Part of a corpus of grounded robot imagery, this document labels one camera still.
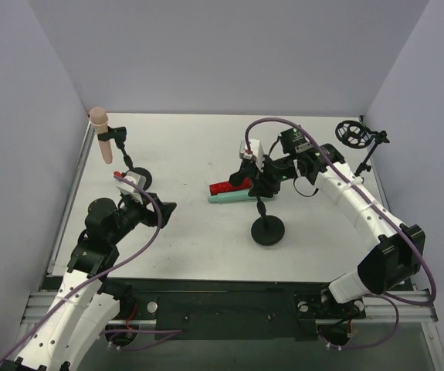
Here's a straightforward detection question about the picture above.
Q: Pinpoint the mint green microphone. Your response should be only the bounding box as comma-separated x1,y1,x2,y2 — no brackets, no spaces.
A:
208,190,253,204

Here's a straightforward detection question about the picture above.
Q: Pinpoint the black clip mic stand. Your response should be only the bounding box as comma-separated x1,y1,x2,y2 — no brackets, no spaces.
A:
250,197,285,247
97,127,153,190

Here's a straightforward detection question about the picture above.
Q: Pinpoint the pink microphone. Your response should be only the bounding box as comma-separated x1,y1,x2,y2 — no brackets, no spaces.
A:
90,107,113,165

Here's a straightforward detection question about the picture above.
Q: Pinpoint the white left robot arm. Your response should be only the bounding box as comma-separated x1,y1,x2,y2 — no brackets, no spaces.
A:
0,192,177,370

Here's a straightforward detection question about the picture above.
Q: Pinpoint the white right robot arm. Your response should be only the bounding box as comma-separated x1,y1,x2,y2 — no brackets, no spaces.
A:
229,139,425,308

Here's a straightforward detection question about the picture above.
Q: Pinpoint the red glitter microphone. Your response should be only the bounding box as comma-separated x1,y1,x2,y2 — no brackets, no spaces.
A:
209,178,251,196

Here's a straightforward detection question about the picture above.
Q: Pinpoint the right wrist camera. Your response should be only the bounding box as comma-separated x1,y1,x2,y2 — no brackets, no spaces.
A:
239,138,265,171

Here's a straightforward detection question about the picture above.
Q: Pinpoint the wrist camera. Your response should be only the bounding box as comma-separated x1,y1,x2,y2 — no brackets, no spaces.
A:
114,171,147,204
239,138,265,171

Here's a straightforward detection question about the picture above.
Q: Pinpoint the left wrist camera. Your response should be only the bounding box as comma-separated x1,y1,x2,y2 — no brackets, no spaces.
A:
114,171,147,204

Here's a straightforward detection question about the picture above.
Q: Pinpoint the black shock mount tripod stand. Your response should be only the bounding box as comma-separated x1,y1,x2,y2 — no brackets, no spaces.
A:
335,120,390,176

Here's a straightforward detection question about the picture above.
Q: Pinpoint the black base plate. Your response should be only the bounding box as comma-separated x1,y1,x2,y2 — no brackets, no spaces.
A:
107,278,365,341

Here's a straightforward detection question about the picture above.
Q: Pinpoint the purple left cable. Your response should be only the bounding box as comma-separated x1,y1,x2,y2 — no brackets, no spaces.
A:
0,175,186,371

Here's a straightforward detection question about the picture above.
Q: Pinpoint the purple cable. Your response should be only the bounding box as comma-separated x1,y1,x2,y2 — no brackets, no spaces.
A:
244,117,438,352
0,175,186,371

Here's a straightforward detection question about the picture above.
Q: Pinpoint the aluminium rail frame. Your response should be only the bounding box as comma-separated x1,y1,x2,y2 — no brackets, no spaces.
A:
20,114,439,325

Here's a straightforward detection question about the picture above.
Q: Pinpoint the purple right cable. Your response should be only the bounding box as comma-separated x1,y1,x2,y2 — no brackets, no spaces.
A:
244,117,438,352

